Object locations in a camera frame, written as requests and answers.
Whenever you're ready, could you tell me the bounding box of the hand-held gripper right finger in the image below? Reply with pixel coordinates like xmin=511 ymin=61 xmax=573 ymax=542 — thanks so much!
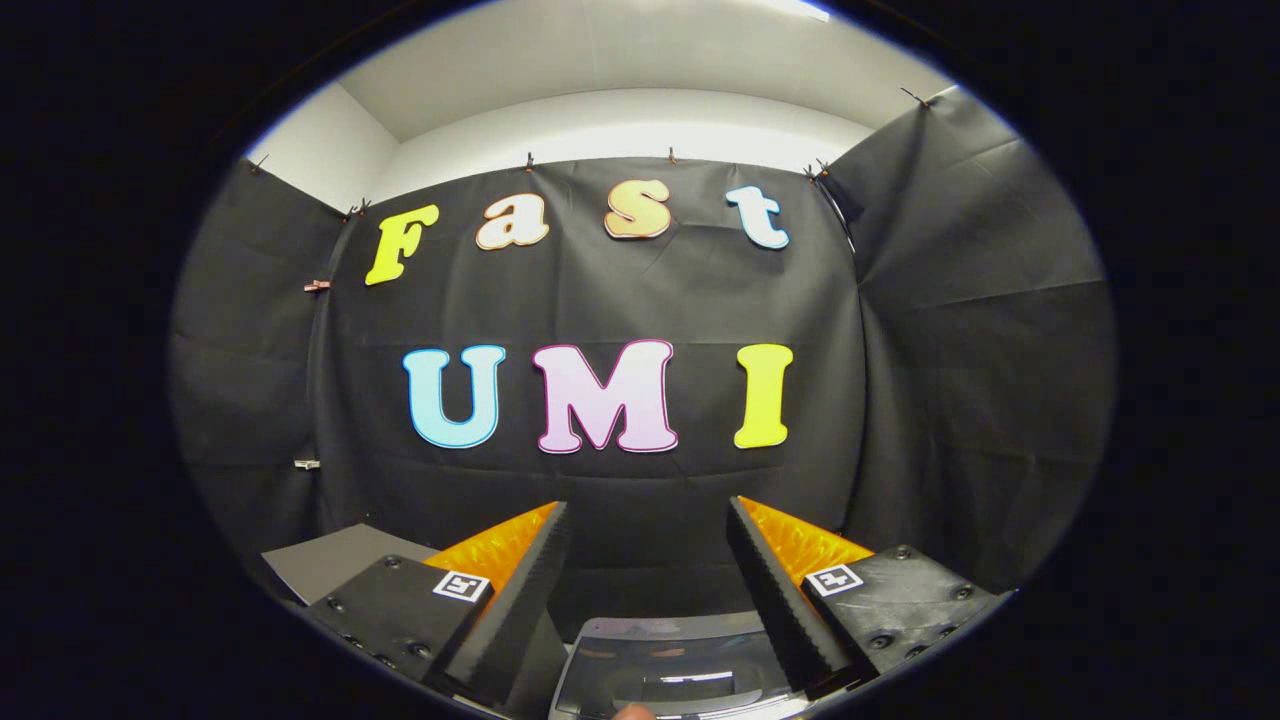
xmin=727 ymin=495 xmax=1001 ymax=701

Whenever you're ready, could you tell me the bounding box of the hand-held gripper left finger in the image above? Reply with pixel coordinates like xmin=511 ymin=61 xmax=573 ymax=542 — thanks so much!
xmin=305 ymin=500 xmax=573 ymax=706

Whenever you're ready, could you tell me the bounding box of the black backdrop cloth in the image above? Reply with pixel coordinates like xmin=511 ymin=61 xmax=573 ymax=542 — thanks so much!
xmin=170 ymin=85 xmax=1116 ymax=621

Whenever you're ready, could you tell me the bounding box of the row of small black clips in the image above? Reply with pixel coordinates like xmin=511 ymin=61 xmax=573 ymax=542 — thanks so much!
xmin=250 ymin=88 xmax=936 ymax=216

